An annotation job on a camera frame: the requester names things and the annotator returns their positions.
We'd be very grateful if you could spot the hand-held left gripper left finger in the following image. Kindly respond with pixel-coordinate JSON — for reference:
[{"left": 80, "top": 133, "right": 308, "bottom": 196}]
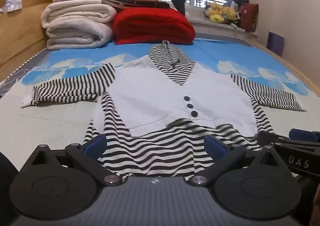
[{"left": 20, "top": 134, "right": 123, "bottom": 186}]

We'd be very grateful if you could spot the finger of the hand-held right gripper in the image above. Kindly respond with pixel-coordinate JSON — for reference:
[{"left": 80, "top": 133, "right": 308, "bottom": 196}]
[
  {"left": 257, "top": 131, "right": 292, "bottom": 146},
  {"left": 289, "top": 128, "right": 320, "bottom": 143}
]

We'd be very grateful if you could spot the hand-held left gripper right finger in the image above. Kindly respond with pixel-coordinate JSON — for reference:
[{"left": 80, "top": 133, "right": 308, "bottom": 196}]
[{"left": 185, "top": 135, "right": 293, "bottom": 186}]

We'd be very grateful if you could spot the striped shirt with white vest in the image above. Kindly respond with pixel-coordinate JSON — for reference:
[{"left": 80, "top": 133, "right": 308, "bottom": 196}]
[{"left": 21, "top": 40, "right": 307, "bottom": 178}]

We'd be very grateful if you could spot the purple box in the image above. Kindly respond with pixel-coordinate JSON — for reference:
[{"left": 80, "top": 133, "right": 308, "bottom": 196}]
[{"left": 266, "top": 31, "right": 285, "bottom": 57}]

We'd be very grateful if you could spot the blue leaf print bed sheet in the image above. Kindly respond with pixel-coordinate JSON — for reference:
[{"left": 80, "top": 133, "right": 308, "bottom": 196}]
[{"left": 0, "top": 32, "right": 313, "bottom": 174}]

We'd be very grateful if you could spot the grey striped mattress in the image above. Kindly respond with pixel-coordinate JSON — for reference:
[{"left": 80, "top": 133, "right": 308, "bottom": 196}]
[{"left": 0, "top": 48, "right": 49, "bottom": 97}]

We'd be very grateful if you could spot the cream folded blanket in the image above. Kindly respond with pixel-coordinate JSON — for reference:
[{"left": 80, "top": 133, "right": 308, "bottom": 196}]
[
  {"left": 41, "top": 0, "right": 117, "bottom": 29},
  {"left": 46, "top": 20, "right": 113, "bottom": 51}
]

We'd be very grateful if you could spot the white window sill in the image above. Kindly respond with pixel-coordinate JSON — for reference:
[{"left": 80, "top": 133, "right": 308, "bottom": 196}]
[{"left": 186, "top": 16, "right": 247, "bottom": 34}]

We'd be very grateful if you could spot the dark red cushion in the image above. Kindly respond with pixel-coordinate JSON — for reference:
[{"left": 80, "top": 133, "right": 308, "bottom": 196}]
[{"left": 239, "top": 3, "right": 260, "bottom": 32}]

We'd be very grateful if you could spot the yellow plush toy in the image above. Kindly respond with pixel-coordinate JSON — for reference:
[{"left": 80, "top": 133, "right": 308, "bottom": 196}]
[
  {"left": 221, "top": 6, "right": 238, "bottom": 26},
  {"left": 206, "top": 2, "right": 223, "bottom": 23}
]

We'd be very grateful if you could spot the red folded blanket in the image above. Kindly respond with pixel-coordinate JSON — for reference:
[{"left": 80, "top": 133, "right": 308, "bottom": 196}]
[{"left": 112, "top": 8, "right": 196, "bottom": 45}]

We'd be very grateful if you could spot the wooden headboard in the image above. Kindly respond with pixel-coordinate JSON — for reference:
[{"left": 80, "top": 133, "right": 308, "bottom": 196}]
[{"left": 0, "top": 0, "right": 62, "bottom": 73}]

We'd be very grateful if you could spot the tissue pack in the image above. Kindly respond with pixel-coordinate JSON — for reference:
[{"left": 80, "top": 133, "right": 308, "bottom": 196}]
[{"left": 0, "top": 0, "right": 21, "bottom": 14}]

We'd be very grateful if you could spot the wooden bed side rail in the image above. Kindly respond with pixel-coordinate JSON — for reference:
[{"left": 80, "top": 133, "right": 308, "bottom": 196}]
[{"left": 244, "top": 38, "right": 320, "bottom": 108}]

